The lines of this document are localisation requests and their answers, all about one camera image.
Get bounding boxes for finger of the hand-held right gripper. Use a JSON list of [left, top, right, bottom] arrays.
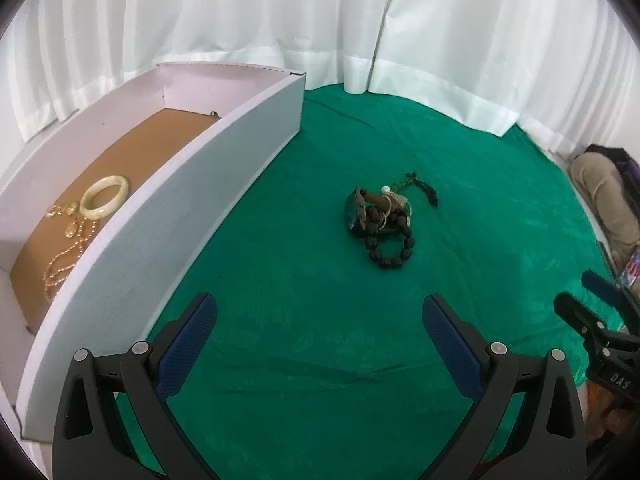
[[554, 291, 623, 358], [581, 270, 640, 323]]

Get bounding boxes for brown wooden piece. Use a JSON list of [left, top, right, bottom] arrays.
[[367, 190, 401, 211]]

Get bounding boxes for dark cloth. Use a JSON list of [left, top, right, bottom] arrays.
[[585, 144, 640, 186]]

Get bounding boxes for black bead bracelet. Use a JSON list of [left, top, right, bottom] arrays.
[[366, 207, 417, 272]]

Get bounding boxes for cream white bangle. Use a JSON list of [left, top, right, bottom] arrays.
[[80, 175, 130, 220]]

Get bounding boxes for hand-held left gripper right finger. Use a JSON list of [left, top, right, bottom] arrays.
[[421, 294, 587, 480]]

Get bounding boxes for gold pendant ornament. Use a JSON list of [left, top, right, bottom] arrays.
[[46, 201, 87, 237]]

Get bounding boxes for beige cloth bundle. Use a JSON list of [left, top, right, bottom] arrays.
[[570, 152, 640, 273]]

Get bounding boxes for person's right hand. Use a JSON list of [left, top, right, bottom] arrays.
[[586, 379, 632, 437]]

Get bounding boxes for black tassel bead string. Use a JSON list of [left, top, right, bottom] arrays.
[[390, 172, 441, 209]]

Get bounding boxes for white curtain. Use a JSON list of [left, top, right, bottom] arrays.
[[367, 0, 640, 155], [0, 0, 403, 142]]

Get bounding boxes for gold bead necklace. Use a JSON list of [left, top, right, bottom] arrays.
[[43, 217, 100, 302]]

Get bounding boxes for green velvet cloth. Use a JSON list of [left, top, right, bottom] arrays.
[[115, 82, 628, 480]]

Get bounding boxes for black wristwatch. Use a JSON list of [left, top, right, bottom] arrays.
[[344, 187, 372, 237]]

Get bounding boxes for white cord ring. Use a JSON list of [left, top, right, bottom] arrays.
[[379, 196, 414, 231]]

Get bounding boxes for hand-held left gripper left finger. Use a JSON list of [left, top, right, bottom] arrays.
[[51, 292, 219, 480]]

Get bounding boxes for white cardboard box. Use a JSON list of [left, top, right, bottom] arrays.
[[0, 62, 307, 443]]

